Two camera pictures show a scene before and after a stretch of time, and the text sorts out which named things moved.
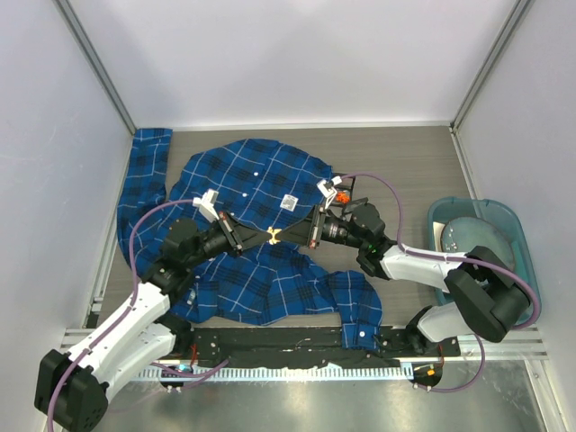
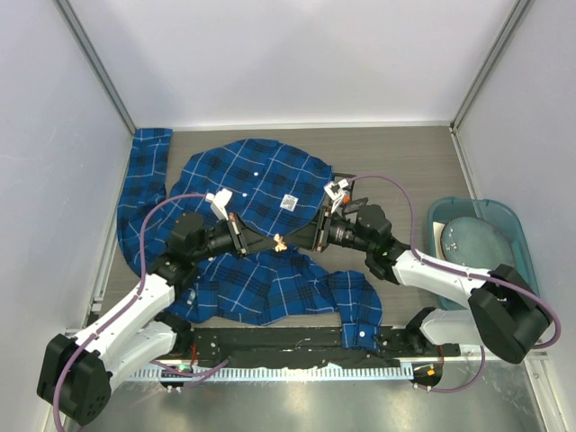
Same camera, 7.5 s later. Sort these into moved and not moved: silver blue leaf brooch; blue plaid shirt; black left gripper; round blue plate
Moved: silver blue leaf brooch
Not moved: black left gripper; round blue plate; blue plaid shirt
